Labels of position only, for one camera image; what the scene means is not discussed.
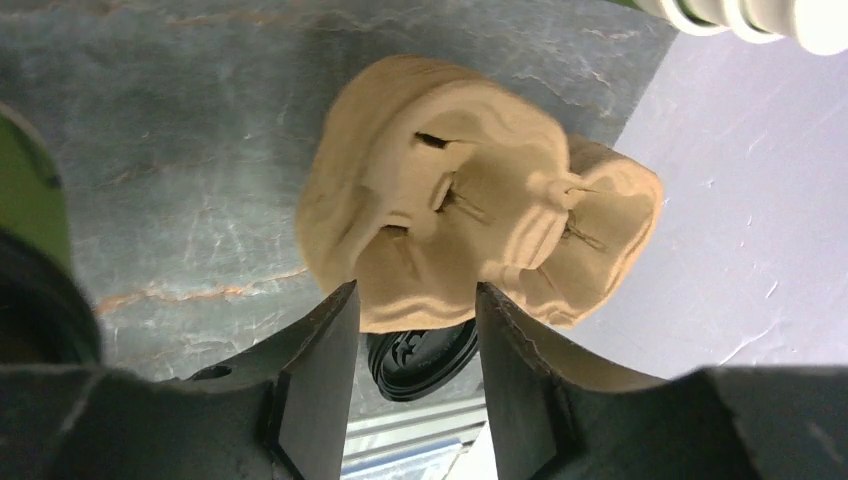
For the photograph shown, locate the stack of paper cups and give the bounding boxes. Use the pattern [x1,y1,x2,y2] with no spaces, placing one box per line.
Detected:
[630,0,847,56]

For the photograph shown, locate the brown cardboard cup carrier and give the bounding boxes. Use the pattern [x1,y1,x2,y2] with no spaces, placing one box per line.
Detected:
[295,55,664,334]

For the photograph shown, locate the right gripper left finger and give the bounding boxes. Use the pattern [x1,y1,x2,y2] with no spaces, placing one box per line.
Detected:
[1,282,360,479]

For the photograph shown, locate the black cup lid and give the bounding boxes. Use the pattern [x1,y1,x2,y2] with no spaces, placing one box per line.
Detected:
[1,229,102,365]
[366,319,479,403]

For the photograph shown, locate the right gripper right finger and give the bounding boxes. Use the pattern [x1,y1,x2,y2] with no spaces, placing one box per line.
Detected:
[476,283,847,479]

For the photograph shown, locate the metal cable duct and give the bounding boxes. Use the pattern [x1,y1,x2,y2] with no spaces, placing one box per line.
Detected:
[341,396,487,479]

